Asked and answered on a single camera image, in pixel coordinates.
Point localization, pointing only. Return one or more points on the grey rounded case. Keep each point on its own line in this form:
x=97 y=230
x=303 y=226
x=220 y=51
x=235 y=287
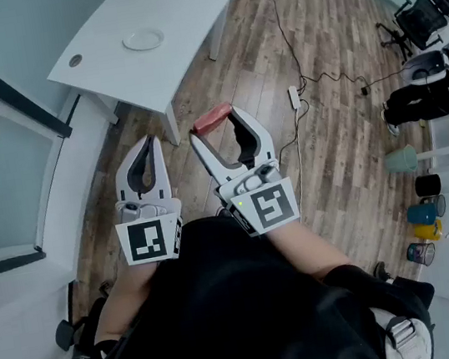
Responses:
x=426 y=64

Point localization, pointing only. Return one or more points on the white power strip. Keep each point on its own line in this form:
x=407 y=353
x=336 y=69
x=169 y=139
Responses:
x=294 y=97

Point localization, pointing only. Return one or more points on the pale green bin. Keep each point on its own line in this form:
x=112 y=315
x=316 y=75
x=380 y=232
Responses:
x=401 y=160

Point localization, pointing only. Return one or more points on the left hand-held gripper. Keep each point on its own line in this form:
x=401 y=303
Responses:
x=145 y=239

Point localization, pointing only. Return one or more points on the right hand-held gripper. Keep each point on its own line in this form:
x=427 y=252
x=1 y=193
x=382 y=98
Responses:
x=273 y=209

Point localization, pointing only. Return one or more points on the black framed glass window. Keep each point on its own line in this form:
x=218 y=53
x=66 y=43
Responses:
x=8 y=175

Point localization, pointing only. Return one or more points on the person's right forearm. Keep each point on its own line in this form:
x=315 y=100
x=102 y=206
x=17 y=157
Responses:
x=298 y=247

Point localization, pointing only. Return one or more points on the black office chair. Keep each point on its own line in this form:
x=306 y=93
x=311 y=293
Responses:
x=419 y=21

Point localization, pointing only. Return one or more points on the grey round table grommet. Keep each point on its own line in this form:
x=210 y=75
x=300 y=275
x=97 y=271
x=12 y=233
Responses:
x=75 y=60

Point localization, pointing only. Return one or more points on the red-brown sausage piece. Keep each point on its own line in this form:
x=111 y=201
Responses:
x=210 y=118

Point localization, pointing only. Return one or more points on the white round plate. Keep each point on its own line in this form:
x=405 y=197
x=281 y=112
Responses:
x=143 y=39

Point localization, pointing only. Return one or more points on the person's black clothing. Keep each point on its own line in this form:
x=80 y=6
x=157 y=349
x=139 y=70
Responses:
x=236 y=308

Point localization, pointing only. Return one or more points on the person's left forearm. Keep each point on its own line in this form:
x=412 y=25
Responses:
x=128 y=291

